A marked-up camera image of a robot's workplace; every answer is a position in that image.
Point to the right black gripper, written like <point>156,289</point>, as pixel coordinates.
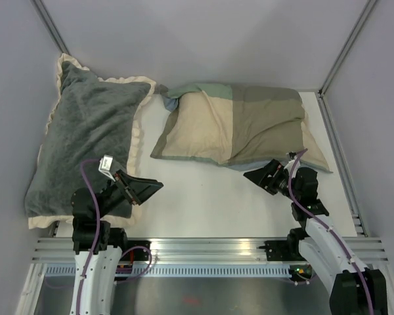
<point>260,176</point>

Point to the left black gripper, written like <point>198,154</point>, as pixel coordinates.
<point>139,189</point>

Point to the patchwork and blue pillowcase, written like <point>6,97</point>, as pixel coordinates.
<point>236,126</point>

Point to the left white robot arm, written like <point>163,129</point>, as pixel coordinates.
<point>98,247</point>

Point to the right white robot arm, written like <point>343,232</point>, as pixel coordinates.
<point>353,287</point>

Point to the grey plush pillow cream trim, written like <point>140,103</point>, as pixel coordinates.
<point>92,117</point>

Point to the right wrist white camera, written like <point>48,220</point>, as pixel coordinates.
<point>292,155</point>

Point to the wrist white camera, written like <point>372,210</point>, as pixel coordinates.
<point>105,165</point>
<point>292,155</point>

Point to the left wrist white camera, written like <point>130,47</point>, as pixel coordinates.
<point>105,165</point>

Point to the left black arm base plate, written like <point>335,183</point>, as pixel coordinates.
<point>136,251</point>

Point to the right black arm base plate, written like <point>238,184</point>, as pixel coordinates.
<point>280,250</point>

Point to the aluminium front rail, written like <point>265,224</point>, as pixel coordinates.
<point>172,250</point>

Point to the aluminium rail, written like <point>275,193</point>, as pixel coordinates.
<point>344,174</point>
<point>172,250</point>

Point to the right side aluminium rail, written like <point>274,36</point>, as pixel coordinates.
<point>344,174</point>

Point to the slotted white cable duct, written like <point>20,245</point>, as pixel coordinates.
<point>216,271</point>

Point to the right aluminium frame post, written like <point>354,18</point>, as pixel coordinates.
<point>356,30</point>

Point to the aluminium frame post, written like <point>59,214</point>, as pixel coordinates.
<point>49,25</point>
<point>356,30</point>

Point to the left aluminium frame post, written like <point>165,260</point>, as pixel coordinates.
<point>49,25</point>

